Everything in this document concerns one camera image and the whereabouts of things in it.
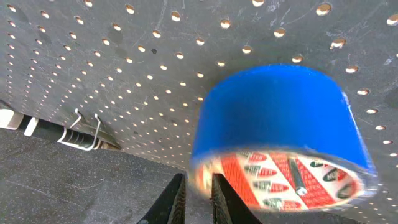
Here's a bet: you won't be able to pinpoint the black pegboard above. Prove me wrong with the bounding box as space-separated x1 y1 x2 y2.
0 0 398 224

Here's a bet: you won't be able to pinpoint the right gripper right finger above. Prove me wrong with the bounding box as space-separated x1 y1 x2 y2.
211 172 264 224

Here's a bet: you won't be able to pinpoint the black and white pliers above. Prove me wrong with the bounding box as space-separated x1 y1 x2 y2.
0 107 121 152

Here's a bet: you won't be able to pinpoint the roll of blue tape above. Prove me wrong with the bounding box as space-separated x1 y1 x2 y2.
187 63 379 213

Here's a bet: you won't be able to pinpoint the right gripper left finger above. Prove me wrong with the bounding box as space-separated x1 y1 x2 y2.
136 172 187 224

